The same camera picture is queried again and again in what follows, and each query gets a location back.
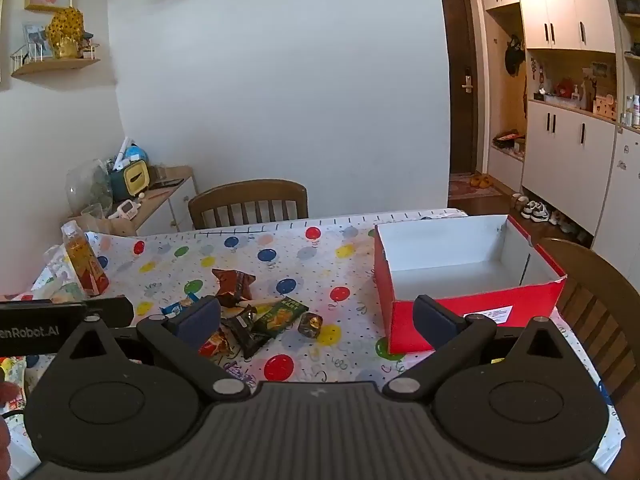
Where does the clear glass vase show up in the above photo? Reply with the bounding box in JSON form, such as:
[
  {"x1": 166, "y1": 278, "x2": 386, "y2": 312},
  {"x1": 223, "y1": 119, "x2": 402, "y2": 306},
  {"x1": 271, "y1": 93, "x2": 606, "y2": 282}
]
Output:
[{"x1": 66, "y1": 159, "x2": 115, "y2": 216}]

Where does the brown foil snack packet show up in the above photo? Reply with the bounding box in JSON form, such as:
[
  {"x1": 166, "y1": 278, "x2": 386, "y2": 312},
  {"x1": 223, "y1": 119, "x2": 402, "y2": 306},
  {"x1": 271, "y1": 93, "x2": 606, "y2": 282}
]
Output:
[{"x1": 211, "y1": 268, "x2": 258, "y2": 308}]

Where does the wooden side cabinet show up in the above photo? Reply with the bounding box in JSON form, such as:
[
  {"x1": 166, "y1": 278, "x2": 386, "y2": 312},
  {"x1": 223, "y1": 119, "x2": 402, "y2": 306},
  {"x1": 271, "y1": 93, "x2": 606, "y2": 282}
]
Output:
[{"x1": 107, "y1": 165, "x2": 201, "y2": 237}]

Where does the small photo frame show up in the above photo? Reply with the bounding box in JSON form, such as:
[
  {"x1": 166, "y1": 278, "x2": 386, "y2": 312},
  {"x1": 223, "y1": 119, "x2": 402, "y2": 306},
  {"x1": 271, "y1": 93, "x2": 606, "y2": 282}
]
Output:
[{"x1": 21, "y1": 22, "x2": 55, "y2": 58}]

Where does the red snack packet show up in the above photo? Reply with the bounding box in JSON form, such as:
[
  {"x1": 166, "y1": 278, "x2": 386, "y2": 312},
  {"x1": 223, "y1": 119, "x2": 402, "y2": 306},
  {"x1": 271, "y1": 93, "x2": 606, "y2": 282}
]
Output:
[{"x1": 198, "y1": 330, "x2": 231, "y2": 358}]

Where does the orange drink bottle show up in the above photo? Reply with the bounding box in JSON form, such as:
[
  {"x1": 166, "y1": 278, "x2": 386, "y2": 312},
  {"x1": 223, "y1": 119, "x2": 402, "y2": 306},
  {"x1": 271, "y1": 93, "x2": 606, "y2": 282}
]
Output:
[{"x1": 61, "y1": 220, "x2": 110, "y2": 297}]

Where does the black snack packet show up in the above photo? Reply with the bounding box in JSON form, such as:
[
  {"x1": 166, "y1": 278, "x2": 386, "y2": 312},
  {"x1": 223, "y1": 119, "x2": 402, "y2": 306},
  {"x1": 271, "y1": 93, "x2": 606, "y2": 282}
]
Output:
[{"x1": 222, "y1": 310, "x2": 273, "y2": 359}]

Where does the purple snack packet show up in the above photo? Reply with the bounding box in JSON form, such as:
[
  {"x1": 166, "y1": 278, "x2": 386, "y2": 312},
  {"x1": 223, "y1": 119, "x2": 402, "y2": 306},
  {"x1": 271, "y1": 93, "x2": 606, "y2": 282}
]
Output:
[{"x1": 225, "y1": 362, "x2": 257, "y2": 382}]

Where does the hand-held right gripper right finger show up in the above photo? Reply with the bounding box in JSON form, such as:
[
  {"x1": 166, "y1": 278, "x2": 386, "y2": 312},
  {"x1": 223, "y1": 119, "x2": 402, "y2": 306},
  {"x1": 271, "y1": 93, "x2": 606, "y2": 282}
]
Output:
[{"x1": 382, "y1": 295, "x2": 576, "y2": 403}]

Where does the yellow teal tissue box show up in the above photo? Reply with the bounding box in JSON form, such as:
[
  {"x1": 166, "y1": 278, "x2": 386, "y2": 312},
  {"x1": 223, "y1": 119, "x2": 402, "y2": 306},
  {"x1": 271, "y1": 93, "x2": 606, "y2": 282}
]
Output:
[{"x1": 111, "y1": 157, "x2": 153, "y2": 201}]

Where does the wooden round-back chair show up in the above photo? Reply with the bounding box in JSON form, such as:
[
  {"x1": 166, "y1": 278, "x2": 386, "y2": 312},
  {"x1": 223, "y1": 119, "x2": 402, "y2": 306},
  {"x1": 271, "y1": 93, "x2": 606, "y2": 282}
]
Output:
[{"x1": 536, "y1": 237, "x2": 640, "y2": 406}]

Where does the gold ornament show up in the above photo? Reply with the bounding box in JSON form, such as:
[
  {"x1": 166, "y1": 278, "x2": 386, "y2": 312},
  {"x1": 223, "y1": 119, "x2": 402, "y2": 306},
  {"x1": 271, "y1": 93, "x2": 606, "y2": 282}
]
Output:
[{"x1": 46, "y1": 6, "x2": 85, "y2": 59}]

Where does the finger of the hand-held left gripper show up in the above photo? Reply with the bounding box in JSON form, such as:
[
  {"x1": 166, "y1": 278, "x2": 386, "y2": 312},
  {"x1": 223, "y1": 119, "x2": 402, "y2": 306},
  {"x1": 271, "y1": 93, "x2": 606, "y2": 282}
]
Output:
[{"x1": 85, "y1": 296, "x2": 135, "y2": 328}]

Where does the green snack packet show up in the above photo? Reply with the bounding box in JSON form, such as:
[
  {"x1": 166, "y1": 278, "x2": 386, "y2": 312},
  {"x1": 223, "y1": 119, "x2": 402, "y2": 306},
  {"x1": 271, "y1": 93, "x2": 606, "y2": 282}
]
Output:
[{"x1": 250, "y1": 297, "x2": 308, "y2": 336}]

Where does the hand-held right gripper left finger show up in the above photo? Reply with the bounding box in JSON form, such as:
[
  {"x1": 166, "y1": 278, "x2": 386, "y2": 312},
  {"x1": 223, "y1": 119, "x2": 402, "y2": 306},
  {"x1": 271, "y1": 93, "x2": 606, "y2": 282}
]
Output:
[{"x1": 56, "y1": 296, "x2": 251, "y2": 403}]

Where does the wooden wall shelf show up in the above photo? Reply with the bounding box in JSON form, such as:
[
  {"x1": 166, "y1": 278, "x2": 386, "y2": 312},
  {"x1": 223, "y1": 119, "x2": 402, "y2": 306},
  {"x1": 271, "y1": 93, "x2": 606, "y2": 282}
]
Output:
[{"x1": 10, "y1": 42, "x2": 101, "y2": 78}]

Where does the red cardboard box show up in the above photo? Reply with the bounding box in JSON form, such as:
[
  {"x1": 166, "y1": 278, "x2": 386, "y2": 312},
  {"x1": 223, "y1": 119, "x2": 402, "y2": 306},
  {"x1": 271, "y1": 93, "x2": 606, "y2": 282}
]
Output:
[{"x1": 374, "y1": 214, "x2": 568, "y2": 356}]

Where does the wooden slat-back chair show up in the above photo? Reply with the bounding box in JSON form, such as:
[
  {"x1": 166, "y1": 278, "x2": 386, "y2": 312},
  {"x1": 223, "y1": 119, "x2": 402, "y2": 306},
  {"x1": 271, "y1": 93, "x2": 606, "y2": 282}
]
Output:
[{"x1": 187, "y1": 179, "x2": 309, "y2": 231}]

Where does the black hanging bag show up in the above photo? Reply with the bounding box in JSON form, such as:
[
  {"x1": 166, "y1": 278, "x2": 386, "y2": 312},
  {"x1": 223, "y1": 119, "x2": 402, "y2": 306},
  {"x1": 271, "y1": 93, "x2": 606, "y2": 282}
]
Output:
[{"x1": 502, "y1": 35, "x2": 526, "y2": 77}]

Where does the balloon print tablecloth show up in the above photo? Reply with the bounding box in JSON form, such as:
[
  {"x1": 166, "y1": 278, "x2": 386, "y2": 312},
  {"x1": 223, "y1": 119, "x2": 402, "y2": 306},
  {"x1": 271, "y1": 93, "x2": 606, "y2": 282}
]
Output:
[{"x1": 0, "y1": 207, "x2": 626, "y2": 480}]

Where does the blue snack packet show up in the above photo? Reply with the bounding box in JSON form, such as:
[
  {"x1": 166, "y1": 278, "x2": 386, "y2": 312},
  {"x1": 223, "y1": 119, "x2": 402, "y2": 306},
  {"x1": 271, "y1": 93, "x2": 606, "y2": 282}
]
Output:
[{"x1": 160, "y1": 297, "x2": 201, "y2": 317}]

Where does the white kitchen timer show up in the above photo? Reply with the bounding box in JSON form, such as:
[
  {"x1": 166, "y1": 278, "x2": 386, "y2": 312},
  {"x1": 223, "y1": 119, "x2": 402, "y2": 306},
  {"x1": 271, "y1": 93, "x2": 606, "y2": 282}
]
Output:
[{"x1": 107, "y1": 200, "x2": 141, "y2": 220}]

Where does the gold wrapped candy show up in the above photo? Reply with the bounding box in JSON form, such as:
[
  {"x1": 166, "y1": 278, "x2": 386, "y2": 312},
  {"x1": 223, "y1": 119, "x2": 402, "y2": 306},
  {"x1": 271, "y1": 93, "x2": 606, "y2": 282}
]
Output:
[{"x1": 298, "y1": 312, "x2": 323, "y2": 339}]

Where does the dark brown door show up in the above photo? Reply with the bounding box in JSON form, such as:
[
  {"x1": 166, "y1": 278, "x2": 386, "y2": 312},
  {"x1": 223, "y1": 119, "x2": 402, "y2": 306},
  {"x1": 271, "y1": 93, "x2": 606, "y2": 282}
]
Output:
[{"x1": 440, "y1": 0, "x2": 488, "y2": 176}]

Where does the white wall cupboard unit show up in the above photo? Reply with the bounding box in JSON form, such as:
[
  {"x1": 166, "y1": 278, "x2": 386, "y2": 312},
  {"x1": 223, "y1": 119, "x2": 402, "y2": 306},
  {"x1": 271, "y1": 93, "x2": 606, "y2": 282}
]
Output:
[{"x1": 477, "y1": 0, "x2": 640, "y2": 281}]

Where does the pink door mat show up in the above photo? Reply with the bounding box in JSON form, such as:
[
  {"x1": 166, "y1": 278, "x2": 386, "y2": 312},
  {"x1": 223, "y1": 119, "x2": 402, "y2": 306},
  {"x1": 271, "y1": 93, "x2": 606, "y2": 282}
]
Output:
[{"x1": 447, "y1": 172, "x2": 503, "y2": 200}]

